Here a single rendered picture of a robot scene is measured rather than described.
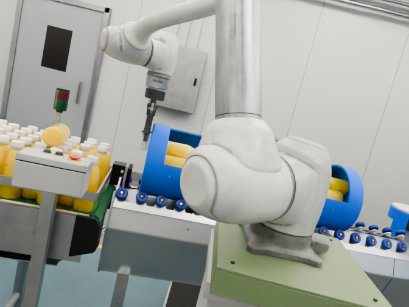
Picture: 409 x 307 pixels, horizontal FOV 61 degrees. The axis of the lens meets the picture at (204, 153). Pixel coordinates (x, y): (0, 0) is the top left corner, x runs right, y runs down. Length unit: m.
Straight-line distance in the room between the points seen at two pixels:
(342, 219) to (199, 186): 0.96
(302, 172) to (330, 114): 4.20
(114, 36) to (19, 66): 4.32
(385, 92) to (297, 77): 1.17
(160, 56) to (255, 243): 0.75
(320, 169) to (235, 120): 0.24
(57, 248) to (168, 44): 0.80
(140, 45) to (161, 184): 0.49
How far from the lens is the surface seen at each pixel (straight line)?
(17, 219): 1.30
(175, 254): 1.40
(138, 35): 1.19
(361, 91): 5.09
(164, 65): 1.30
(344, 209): 1.50
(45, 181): 1.11
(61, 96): 1.75
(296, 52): 4.89
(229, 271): 0.72
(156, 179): 1.27
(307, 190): 0.79
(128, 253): 1.41
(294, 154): 0.80
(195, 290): 2.44
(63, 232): 1.28
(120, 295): 1.51
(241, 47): 0.74
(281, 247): 0.85
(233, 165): 0.63
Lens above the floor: 1.37
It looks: 9 degrees down
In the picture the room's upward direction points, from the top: 14 degrees clockwise
